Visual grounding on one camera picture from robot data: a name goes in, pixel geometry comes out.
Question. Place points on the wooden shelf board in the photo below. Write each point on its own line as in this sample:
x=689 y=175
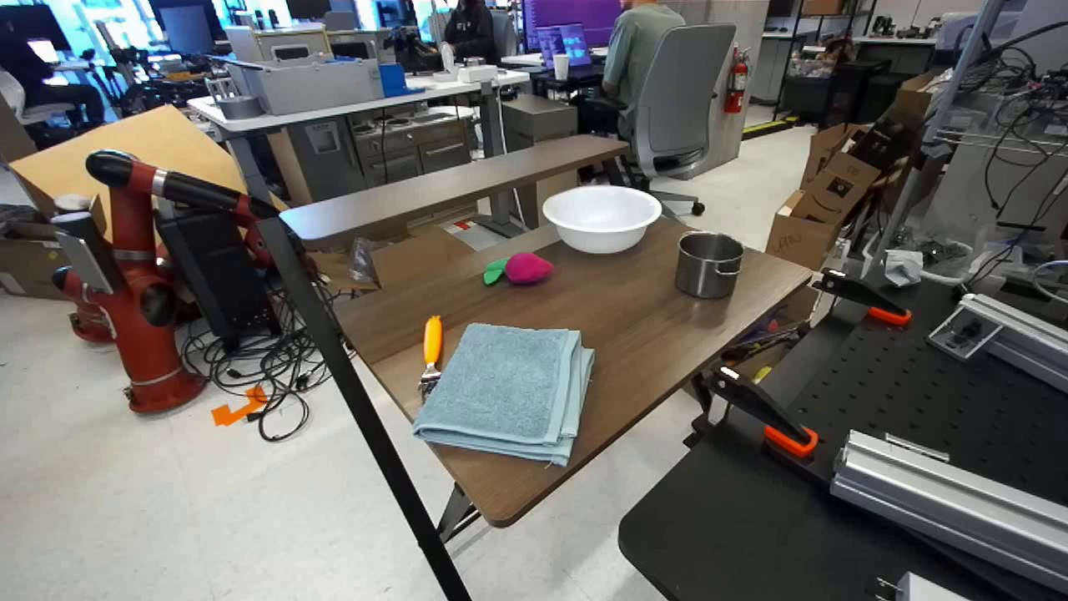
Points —
x=438 y=189

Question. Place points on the orange handled fork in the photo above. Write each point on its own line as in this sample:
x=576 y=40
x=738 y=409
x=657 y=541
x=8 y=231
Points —
x=432 y=350

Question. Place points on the seated person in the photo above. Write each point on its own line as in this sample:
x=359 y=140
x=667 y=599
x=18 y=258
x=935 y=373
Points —
x=636 y=37

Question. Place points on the red fire extinguisher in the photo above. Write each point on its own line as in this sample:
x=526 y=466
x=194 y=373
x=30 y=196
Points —
x=735 y=82

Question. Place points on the aluminium extrusion rail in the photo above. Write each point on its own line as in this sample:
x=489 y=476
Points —
x=960 y=507

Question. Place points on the blue folded towel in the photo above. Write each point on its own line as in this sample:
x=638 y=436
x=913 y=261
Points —
x=512 y=393

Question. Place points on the orange black clamp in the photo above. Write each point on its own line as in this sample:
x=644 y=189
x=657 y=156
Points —
x=778 y=426
x=877 y=304

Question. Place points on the white plastic bowl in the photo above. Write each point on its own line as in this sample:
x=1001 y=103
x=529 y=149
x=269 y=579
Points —
x=602 y=217

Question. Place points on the grey office chair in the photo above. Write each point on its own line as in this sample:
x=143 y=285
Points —
x=674 y=113

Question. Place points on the black perforated breadboard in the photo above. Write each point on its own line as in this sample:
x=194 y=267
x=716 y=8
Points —
x=974 y=383

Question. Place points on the black tripod pole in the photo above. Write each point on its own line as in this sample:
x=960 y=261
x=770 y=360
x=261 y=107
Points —
x=330 y=337

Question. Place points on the orange black clamp far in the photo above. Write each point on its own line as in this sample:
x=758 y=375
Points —
x=877 y=304

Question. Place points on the orange black clamp near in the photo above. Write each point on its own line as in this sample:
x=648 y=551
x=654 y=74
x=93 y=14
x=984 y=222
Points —
x=778 y=426

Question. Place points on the pink and green toy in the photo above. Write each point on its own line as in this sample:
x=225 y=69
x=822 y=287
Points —
x=518 y=267

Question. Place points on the cardboard box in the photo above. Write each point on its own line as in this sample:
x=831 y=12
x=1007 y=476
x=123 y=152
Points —
x=856 y=162

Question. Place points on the silver metal pot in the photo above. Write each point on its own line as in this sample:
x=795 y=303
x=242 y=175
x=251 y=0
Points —
x=709 y=264

